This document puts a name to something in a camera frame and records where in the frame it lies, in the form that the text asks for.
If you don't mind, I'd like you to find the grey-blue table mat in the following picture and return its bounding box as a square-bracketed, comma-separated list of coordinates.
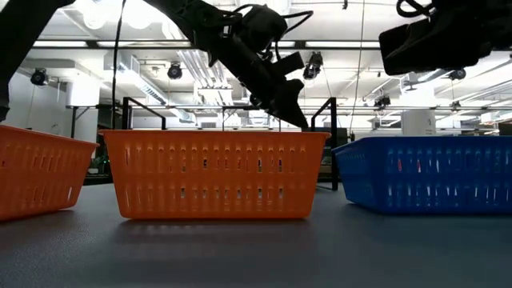
[0, 182, 512, 288]

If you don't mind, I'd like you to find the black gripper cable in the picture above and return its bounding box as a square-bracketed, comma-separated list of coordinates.
[395, 0, 435, 19]
[275, 10, 315, 61]

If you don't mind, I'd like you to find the orange plastic basket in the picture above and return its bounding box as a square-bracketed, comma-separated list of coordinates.
[0, 124, 100, 223]
[98, 129, 332, 221]

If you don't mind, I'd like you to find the white pillar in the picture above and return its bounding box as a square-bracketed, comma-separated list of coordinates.
[401, 110, 437, 137]

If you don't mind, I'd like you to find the black background table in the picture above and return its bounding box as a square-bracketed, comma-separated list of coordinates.
[66, 104, 125, 139]

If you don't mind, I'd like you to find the black metal shelf wooden board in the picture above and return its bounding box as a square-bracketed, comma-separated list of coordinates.
[122, 97, 339, 192]

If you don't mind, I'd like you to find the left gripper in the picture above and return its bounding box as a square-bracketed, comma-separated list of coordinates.
[207, 34, 310, 130]

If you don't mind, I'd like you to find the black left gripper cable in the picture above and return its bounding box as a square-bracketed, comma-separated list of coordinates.
[275, 10, 315, 61]

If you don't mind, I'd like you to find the long silver ceiling duct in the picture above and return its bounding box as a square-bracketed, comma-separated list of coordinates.
[415, 55, 512, 83]

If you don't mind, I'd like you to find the blue plastic basket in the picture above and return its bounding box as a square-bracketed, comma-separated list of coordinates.
[332, 135, 512, 215]

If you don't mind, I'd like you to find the black metal stand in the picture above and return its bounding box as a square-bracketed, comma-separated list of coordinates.
[222, 105, 281, 131]

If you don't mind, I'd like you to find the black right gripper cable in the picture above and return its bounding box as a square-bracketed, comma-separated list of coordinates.
[395, 0, 435, 19]

